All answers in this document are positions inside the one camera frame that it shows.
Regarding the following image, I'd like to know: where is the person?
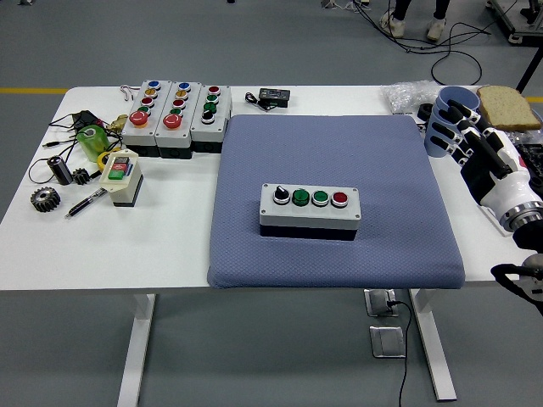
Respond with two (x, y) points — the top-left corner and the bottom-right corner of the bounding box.
(378, 0), (449, 42)

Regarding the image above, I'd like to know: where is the black power cable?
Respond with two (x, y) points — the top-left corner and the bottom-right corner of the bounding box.
(388, 299), (413, 407)

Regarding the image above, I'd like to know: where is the black digital display module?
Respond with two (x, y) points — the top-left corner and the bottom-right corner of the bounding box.
(244, 86), (292, 114)

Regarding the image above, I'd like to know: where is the clear bubble wrap bag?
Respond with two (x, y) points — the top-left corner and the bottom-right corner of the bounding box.
(380, 80), (442, 116)

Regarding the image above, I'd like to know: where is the bread slice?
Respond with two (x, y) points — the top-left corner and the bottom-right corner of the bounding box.
(475, 85), (543, 131)

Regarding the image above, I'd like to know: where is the yellow tape roll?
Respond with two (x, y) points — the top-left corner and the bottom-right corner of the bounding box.
(96, 148), (122, 173)

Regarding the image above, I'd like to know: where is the metal floor plate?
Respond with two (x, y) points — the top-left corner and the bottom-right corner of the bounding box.
(368, 325), (407, 360)

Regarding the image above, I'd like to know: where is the metal frame cart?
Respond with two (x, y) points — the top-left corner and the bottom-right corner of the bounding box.
(485, 0), (543, 46)

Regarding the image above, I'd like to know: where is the black floor cable loop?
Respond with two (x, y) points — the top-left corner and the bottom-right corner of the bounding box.
(351, 0), (493, 88)

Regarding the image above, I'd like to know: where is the grey box with black knob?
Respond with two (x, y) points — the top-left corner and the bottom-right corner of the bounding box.
(189, 84), (232, 153)

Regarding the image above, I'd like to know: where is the white table leg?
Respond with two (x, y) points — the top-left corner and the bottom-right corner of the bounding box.
(409, 288), (458, 402)
(116, 293), (157, 407)

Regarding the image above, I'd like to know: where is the large black steel gear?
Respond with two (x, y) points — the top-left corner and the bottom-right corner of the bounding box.
(29, 187), (61, 214)

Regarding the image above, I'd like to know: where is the clear plastic bag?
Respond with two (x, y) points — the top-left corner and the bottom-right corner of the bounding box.
(507, 126), (543, 149)

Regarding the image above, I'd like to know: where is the grey four-control button box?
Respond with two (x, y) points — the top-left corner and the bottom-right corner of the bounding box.
(259, 182), (362, 242)

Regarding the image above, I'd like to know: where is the grey box with mushroom button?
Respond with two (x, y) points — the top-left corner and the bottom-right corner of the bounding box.
(120, 79), (172, 159)
(154, 81), (201, 160)

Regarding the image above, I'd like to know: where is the metal floor socket with plug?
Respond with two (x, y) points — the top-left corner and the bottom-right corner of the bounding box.
(363, 288), (400, 318)

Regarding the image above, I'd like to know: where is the cream switch box red green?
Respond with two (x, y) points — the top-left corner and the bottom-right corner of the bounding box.
(100, 148), (144, 209)

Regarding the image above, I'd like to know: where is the blue-grey padded mat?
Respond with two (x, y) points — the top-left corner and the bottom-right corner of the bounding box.
(206, 113), (466, 292)

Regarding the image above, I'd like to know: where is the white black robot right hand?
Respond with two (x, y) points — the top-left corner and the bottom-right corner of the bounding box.
(428, 99), (536, 216)

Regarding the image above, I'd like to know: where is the green translucent cylinder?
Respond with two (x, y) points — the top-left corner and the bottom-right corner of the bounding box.
(76, 125), (108, 163)

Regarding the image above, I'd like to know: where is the black silver pen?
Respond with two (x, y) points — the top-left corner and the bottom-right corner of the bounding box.
(64, 187), (108, 220)

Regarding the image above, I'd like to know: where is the black mechanical assembly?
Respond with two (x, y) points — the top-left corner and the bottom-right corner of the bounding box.
(513, 143), (543, 192)

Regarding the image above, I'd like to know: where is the thin black wire with plug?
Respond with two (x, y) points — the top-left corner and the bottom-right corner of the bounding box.
(42, 137), (81, 149)

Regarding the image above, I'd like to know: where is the black cylindrical capacitor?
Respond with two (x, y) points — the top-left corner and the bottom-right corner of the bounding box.
(46, 155), (74, 187)

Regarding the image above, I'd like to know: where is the black module with wires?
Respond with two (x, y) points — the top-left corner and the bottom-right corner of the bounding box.
(70, 109), (105, 132)

